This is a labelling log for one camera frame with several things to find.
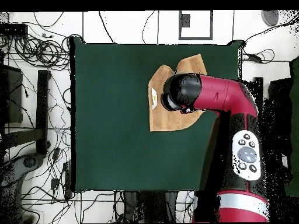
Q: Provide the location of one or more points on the tan terry towel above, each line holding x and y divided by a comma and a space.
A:
168, 121

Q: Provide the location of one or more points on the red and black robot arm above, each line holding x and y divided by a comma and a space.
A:
217, 93

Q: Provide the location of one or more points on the dark green table cloth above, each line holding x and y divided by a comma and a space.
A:
105, 116

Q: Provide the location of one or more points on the black power adapter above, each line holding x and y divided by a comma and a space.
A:
254, 58
56, 154
55, 183

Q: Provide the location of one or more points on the black equipment box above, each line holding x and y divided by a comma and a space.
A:
279, 93
14, 98

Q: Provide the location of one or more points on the dark green draped cloth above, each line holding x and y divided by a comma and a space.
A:
294, 116

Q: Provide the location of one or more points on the grey round floor object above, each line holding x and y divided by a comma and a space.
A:
270, 17

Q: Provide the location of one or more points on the black power strip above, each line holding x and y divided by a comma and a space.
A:
67, 175

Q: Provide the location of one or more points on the grey chair base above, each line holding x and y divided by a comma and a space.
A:
14, 172

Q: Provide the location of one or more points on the black stand frame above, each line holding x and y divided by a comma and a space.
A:
42, 112
258, 84

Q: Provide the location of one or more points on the grey square floor frame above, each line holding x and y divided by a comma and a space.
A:
184, 21

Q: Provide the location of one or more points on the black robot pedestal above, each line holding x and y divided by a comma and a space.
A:
149, 207

